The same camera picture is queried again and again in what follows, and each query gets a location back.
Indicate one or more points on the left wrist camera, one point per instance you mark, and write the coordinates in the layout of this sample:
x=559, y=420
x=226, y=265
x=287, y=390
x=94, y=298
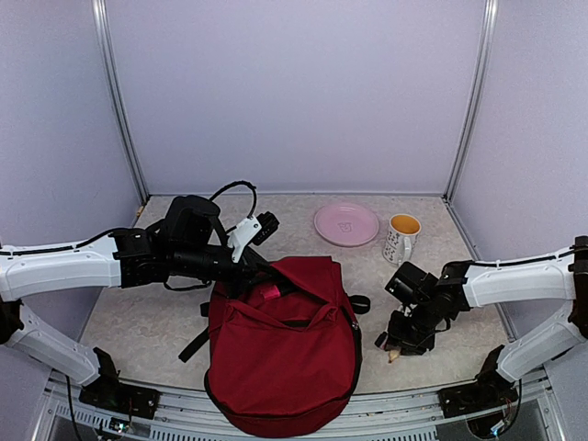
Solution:
x=267, y=225

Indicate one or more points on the pink plastic plate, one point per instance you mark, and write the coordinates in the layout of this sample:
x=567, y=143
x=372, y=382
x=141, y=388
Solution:
x=346, y=224

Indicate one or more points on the red student backpack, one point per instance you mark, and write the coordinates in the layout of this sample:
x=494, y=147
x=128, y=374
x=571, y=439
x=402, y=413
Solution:
x=284, y=367

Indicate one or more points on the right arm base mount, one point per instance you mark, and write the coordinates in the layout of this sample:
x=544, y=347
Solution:
x=474, y=398

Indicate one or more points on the aluminium front rail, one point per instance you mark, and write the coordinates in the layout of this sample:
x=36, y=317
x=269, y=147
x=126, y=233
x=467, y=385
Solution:
x=184, y=414

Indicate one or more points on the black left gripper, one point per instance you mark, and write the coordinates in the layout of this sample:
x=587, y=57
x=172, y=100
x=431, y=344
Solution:
x=247, y=275

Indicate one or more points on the left aluminium corner post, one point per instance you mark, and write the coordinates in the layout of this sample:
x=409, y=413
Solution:
x=99, y=9

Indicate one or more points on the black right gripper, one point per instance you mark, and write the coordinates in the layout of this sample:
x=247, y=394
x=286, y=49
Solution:
x=395, y=332

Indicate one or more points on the aluminium corner post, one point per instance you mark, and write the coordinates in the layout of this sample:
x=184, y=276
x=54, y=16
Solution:
x=488, y=24
x=99, y=9

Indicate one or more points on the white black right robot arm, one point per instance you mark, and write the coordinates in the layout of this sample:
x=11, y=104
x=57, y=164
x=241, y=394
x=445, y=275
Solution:
x=426, y=301

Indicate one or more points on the pink highlighter black cap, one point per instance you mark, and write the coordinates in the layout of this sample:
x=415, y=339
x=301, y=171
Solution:
x=271, y=292

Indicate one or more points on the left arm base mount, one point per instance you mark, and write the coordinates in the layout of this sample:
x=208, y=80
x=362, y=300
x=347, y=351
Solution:
x=118, y=397

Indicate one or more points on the patterned mug orange inside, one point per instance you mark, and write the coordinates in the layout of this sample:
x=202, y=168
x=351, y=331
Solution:
x=401, y=238

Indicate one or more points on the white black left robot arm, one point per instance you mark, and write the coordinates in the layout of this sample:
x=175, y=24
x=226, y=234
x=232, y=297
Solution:
x=189, y=241

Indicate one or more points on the right aluminium corner post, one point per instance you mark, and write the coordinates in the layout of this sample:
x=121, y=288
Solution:
x=488, y=24

